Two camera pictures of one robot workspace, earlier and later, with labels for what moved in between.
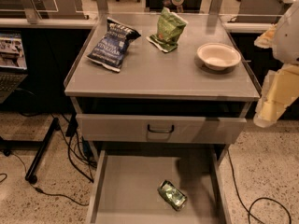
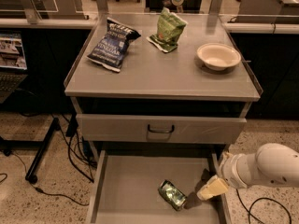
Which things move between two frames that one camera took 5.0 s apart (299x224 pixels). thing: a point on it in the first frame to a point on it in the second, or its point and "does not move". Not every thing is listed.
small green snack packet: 175,198 does not move
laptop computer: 13,68 does not move
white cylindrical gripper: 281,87 to 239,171
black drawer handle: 161,132 does not move
